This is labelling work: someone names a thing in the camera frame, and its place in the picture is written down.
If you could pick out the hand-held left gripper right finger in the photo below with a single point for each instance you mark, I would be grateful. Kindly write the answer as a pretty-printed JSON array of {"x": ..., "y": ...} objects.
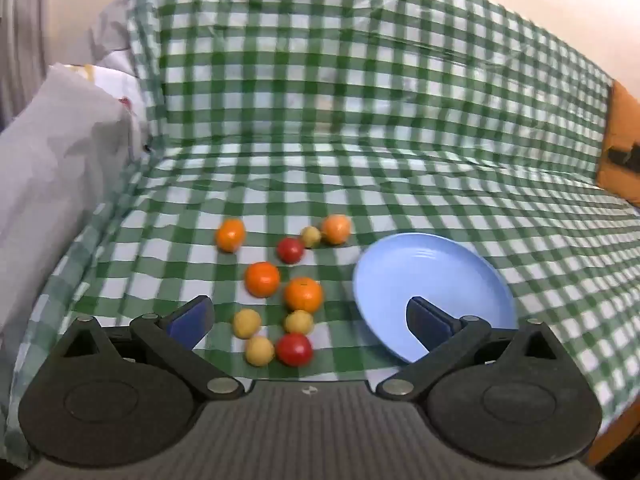
[{"x": 425, "y": 319}]

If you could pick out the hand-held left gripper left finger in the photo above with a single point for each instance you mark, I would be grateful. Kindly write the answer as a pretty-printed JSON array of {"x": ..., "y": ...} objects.
[{"x": 192, "y": 320}]

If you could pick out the light blue plate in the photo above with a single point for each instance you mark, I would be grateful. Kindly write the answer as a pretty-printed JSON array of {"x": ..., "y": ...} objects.
[{"x": 425, "y": 270}]

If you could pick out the red tomato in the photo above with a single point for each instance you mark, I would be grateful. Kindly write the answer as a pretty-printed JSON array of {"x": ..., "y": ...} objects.
[
  {"x": 294, "y": 349},
  {"x": 290, "y": 250}
]

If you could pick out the small yellow fruit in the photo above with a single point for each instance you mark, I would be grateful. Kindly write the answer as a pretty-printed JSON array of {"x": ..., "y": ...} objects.
[
  {"x": 310, "y": 236},
  {"x": 299, "y": 322},
  {"x": 259, "y": 351},
  {"x": 247, "y": 323}
]

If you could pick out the plastic-wrapped orange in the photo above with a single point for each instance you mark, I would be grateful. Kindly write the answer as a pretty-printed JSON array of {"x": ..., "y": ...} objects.
[
  {"x": 336, "y": 229},
  {"x": 230, "y": 234}
]

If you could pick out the grey cloth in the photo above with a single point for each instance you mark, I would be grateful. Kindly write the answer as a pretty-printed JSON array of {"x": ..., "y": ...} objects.
[{"x": 45, "y": 185}]

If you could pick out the green checkered cloth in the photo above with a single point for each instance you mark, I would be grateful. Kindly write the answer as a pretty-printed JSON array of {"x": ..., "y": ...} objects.
[{"x": 350, "y": 110}]

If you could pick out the white printed pillow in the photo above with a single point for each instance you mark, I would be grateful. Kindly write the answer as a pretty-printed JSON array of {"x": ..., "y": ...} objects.
[{"x": 112, "y": 85}]

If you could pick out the orange cushion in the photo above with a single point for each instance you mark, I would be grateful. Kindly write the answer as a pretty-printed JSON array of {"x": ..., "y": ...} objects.
[{"x": 625, "y": 125}]

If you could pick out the pale curtain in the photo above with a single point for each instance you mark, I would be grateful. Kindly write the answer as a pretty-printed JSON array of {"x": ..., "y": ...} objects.
[{"x": 20, "y": 35}]

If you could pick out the wooden frame edge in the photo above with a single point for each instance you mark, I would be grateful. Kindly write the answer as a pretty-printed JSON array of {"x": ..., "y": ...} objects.
[{"x": 617, "y": 435}]

